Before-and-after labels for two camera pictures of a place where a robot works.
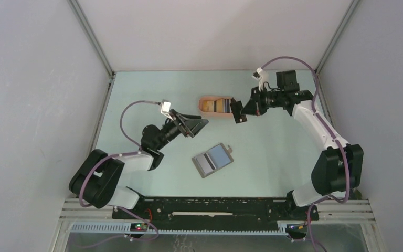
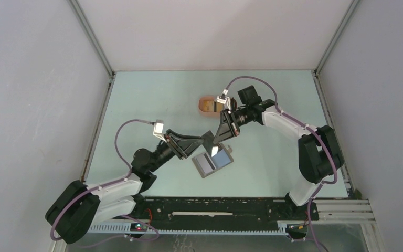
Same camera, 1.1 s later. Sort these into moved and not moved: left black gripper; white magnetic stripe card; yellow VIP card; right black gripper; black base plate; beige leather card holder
Moved: right black gripper; left black gripper
Not moved: white magnetic stripe card; yellow VIP card; black base plate; beige leather card holder
